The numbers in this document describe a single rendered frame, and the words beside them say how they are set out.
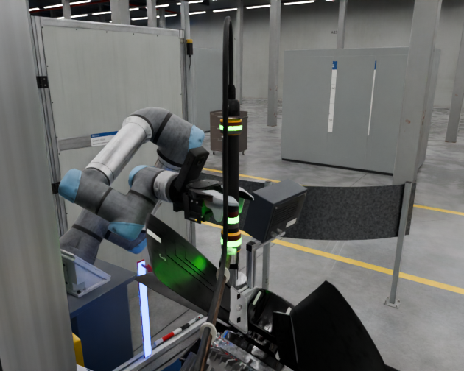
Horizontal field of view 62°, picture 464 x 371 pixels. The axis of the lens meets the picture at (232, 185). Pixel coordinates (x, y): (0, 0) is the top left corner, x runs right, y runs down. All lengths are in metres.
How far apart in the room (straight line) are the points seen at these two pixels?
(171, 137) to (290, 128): 6.29
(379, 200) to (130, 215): 2.18
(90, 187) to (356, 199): 2.12
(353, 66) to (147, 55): 4.65
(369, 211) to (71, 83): 2.12
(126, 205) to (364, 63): 6.20
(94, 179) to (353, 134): 6.27
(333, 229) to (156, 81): 1.64
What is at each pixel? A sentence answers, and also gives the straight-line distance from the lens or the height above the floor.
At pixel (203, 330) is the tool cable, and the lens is 0.60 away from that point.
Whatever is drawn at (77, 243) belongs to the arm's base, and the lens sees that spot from 1.42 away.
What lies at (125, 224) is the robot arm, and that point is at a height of 1.37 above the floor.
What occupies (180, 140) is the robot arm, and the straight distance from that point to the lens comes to 1.23.
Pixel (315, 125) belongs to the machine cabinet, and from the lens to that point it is 7.24.
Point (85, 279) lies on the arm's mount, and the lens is 1.41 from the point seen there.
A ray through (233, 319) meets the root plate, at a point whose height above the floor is 1.25.
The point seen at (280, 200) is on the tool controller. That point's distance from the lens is 1.53.
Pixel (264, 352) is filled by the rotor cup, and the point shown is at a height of 1.19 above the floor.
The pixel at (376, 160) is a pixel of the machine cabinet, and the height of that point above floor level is 0.25.
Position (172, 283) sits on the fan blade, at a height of 1.38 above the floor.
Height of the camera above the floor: 1.72
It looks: 17 degrees down
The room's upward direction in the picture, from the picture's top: straight up
